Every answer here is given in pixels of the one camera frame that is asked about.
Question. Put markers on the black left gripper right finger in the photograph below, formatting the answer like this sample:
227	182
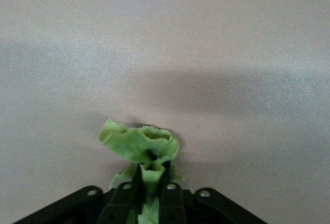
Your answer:
171	203

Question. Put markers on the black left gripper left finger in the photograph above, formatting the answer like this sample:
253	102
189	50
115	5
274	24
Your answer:
121	203

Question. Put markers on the green lettuce leaf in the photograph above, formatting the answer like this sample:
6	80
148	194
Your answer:
136	144

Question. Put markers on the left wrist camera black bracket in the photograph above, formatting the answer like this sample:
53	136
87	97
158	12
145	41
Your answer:
64	208

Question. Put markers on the table cover sheet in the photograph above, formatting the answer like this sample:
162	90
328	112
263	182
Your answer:
77	53

